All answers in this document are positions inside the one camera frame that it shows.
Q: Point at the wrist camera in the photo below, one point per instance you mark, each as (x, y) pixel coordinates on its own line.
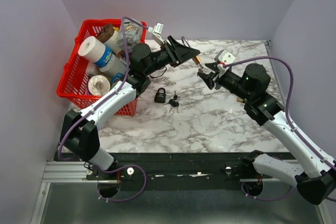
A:
(224, 57)
(156, 32)

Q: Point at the small silver key pair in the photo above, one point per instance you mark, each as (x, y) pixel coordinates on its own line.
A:
(200, 68)

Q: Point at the black key bunch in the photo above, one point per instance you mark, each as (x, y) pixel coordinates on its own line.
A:
(173, 102)

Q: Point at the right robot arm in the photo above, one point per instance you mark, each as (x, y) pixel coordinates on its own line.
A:
(314, 175)

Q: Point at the silver foil wrapped roll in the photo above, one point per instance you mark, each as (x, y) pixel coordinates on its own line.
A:
(98, 85)

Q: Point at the black mounting rail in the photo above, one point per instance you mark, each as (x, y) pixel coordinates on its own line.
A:
(178, 171)

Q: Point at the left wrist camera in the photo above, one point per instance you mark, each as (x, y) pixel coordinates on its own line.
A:
(156, 32)

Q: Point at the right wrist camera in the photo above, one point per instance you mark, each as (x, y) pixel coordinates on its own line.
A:
(224, 57)

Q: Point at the white blue labelled bottle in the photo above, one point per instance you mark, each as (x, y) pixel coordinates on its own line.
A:
(110, 65)

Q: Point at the white toilet paper roll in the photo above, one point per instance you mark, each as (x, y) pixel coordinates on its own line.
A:
(91, 49)

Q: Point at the brass padlock with keys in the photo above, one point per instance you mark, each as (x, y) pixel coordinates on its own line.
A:
(196, 59)

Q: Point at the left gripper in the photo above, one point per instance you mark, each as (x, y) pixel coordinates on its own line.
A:
(181, 53)

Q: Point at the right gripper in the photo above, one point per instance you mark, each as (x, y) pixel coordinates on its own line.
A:
(208, 78)

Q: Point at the black padlock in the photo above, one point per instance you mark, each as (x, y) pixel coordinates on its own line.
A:
(160, 96)

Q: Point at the brown chocolate wrapped item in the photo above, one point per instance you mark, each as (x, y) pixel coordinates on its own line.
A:
(105, 33)

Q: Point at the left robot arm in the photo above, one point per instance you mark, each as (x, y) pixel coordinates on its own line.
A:
(80, 130)

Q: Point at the red plastic basket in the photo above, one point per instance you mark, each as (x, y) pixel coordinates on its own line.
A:
(77, 72)

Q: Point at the metal table frame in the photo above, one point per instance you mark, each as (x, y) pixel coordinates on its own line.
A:
(66, 196)

